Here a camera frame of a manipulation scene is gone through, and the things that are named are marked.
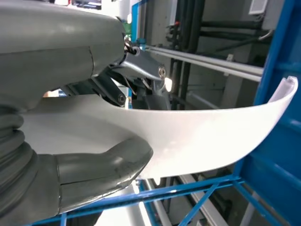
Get blue metal shelf rack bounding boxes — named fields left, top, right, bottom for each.
left=30, top=0, right=301, bottom=226

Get black ceiling pipes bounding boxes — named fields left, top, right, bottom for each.
left=165, top=0, right=273, bottom=110

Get grey metal ceiling rail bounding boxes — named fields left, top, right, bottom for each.
left=145, top=44, right=265, bottom=83

